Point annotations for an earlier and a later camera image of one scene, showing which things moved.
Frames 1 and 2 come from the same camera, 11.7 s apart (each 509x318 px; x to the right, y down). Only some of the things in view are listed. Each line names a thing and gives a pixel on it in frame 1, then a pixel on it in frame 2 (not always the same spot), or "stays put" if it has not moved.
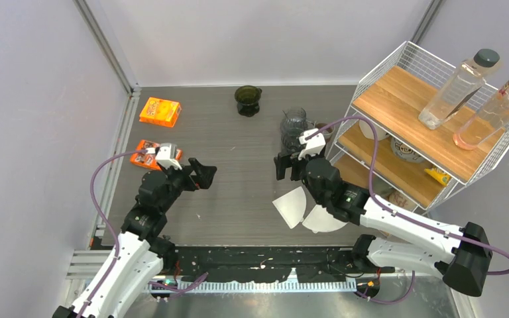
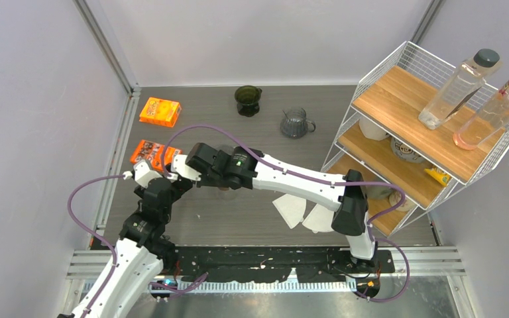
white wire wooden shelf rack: (419, 130) stays put
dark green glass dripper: (248, 97) stays put
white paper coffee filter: (291, 206) stays put
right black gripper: (285, 160) -> (203, 181)
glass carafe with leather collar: (327, 132) -> (226, 193)
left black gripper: (202, 179) stays put
